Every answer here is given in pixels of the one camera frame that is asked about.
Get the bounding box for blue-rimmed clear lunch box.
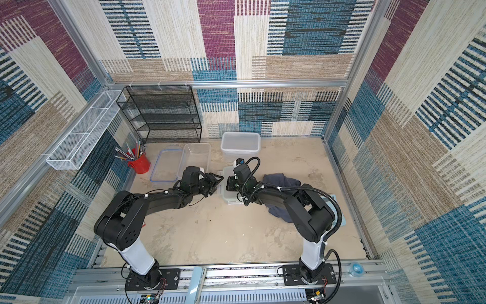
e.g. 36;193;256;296
177;143;211;180

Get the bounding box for blue tape roll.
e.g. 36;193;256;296
348;261;365;277

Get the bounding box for aluminium front rail frame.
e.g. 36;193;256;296
63;260;401;303

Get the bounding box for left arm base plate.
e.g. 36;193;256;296
125;268;181;291

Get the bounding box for pens in red cup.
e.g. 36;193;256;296
115;141;146;162

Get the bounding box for white wire wall basket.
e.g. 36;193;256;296
46;91;121;170

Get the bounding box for red pencil cup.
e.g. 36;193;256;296
127;149;151;174

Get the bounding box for green-rimmed lunch box lid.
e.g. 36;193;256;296
220;166;244;205

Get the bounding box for black mesh shelf rack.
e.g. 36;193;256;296
116;84;203;144

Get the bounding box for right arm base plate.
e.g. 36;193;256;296
282;263;337;286

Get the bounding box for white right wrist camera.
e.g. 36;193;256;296
234;158;245;167

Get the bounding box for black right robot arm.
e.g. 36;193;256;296
229;158;342;284

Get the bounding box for light blue calculator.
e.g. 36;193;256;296
328;194;347;228

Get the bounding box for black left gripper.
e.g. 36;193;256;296
192;174;226;199

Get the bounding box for grey cleaning cloth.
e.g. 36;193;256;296
263;173;301;223

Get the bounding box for clear far lunch box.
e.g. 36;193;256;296
220;131;261;162

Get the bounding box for blue-rimmed clear lid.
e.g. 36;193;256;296
150;146;183;183

